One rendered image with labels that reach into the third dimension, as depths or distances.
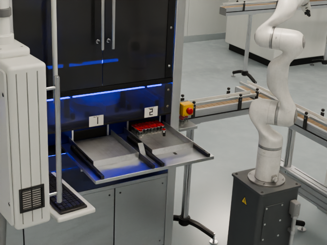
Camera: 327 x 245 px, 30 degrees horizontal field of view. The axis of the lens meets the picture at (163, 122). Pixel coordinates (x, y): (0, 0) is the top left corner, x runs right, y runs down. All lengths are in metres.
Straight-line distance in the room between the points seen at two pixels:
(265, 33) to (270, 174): 0.73
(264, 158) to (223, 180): 1.96
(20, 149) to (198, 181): 2.56
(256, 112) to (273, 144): 0.18
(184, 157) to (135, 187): 0.49
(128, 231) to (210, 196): 1.15
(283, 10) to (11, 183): 1.41
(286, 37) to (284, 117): 0.40
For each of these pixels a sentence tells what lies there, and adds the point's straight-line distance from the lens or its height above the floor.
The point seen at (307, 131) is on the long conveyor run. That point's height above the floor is 0.88.
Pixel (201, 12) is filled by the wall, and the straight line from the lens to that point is 9.14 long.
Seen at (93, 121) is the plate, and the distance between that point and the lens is 3.34.
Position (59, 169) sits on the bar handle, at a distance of 2.74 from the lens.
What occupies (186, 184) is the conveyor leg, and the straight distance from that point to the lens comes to 4.04.
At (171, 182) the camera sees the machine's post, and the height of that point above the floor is 0.53.
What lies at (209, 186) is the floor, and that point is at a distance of 4.89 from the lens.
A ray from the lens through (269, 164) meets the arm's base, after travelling 3.07.
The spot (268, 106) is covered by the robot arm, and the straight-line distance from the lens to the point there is 2.98.
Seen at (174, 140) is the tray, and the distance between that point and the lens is 3.47.
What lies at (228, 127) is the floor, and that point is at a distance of 6.06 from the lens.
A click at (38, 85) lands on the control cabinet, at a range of 2.54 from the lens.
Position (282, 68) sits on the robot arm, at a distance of 2.86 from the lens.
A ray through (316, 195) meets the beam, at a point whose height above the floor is 0.50.
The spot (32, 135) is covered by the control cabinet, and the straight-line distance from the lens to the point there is 2.61.
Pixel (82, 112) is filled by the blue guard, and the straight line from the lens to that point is 3.29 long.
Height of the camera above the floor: 2.27
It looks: 22 degrees down
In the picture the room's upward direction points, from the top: 3 degrees clockwise
